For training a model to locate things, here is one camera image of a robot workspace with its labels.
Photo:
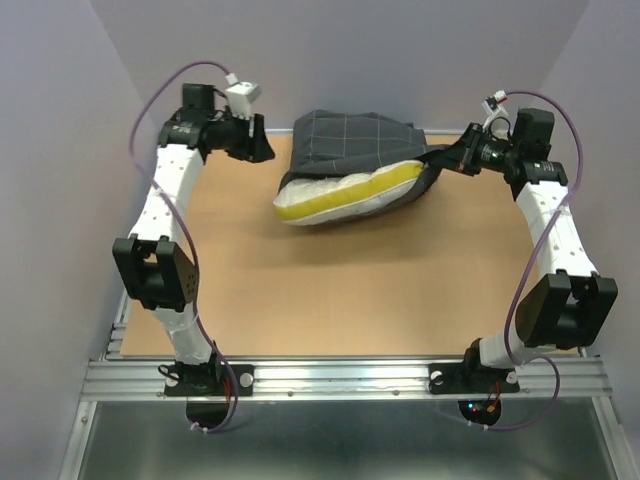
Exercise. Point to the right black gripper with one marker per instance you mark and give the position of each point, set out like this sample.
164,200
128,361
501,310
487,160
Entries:
476,136

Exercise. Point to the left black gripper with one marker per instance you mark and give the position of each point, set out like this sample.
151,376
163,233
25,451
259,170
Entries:
258,148

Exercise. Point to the dark grey checked pillowcase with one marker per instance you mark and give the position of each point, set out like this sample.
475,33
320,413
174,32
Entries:
327,144

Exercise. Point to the white pillow yellow edge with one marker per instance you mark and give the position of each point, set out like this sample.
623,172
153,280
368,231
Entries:
311,202

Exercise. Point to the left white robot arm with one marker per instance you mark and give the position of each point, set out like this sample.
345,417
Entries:
154,268

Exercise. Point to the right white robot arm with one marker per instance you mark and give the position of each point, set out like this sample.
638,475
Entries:
568,305

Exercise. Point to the metal front panel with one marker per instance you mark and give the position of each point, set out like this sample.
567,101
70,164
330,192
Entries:
341,439

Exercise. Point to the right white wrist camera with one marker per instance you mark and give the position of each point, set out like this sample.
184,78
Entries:
493,105

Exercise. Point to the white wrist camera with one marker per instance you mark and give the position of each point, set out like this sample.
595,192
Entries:
240,96
493,105

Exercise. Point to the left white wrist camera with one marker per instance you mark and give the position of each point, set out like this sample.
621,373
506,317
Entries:
240,96

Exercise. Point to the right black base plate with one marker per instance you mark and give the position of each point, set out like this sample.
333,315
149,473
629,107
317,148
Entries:
457,379

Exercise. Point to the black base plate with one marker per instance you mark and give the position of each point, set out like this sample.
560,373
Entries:
457,379
203,380

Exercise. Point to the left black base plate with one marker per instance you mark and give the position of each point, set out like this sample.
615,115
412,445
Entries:
203,380

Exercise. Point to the aluminium frame rail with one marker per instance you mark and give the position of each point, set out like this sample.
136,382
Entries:
356,309

